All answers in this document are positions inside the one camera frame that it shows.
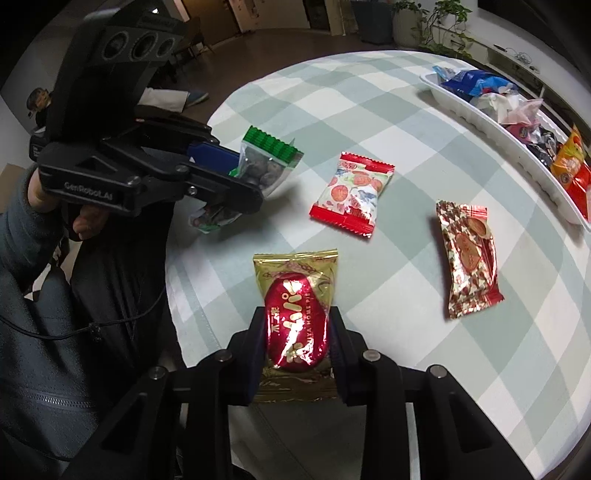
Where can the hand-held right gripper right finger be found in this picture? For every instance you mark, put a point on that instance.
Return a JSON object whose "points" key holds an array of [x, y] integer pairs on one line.
{"points": [[344, 378]]}

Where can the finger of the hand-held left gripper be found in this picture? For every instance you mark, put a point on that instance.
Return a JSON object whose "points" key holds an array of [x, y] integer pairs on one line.
{"points": [[212, 157], [231, 191]]}

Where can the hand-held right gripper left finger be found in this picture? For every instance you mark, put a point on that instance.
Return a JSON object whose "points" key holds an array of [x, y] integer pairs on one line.
{"points": [[253, 369]]}

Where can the green clear snack packet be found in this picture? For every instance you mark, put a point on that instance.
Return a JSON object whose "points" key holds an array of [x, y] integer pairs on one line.
{"points": [[270, 170]]}

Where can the gold snack packet red oval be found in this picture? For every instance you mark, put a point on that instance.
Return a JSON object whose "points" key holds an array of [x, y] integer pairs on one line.
{"points": [[295, 318]]}

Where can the white plastic tray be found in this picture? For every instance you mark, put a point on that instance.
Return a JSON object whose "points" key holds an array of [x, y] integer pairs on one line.
{"points": [[471, 115]]}

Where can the white red snack packet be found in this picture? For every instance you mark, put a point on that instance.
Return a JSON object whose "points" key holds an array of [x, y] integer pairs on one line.
{"points": [[496, 104]]}

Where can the pink snack packet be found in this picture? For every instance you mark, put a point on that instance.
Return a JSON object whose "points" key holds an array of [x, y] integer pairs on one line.
{"points": [[524, 113]]}

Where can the black snack packet silver edge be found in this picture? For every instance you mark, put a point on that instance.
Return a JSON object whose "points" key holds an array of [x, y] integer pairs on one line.
{"points": [[545, 150]]}

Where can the orange snack packet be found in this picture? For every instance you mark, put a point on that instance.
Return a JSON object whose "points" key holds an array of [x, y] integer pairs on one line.
{"points": [[570, 157]]}

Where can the person's left hand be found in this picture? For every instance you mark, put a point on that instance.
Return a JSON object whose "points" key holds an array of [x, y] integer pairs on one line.
{"points": [[90, 221]]}

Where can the blue shoe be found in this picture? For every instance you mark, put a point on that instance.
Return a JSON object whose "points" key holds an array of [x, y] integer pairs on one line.
{"points": [[197, 98]]}

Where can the cardboard box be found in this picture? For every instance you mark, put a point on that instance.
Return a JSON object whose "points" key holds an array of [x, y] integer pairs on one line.
{"points": [[11, 184]]}

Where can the red white fruit print packet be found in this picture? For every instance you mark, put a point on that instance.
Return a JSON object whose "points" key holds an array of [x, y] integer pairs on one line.
{"points": [[351, 194]]}

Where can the wooden cabinet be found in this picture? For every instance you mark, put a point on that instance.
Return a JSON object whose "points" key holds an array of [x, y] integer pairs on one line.
{"points": [[244, 14]]}

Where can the red gold patterned snack packet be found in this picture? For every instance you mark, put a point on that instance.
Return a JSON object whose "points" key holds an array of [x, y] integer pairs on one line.
{"points": [[471, 258]]}

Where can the person's dark jacket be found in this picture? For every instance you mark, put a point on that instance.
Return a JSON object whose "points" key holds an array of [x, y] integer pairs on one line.
{"points": [[69, 392]]}

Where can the potted plant short dark pot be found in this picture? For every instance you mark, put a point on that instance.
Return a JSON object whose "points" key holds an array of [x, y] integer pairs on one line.
{"points": [[371, 21]]}

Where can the potted plant short white pot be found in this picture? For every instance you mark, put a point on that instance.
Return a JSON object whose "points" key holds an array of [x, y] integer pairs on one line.
{"points": [[408, 25]]}

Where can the light blue snack packet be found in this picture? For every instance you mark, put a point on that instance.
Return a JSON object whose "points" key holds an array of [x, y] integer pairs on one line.
{"points": [[444, 73]]}

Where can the white television console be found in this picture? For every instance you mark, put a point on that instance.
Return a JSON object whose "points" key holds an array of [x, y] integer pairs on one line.
{"points": [[503, 50]]}

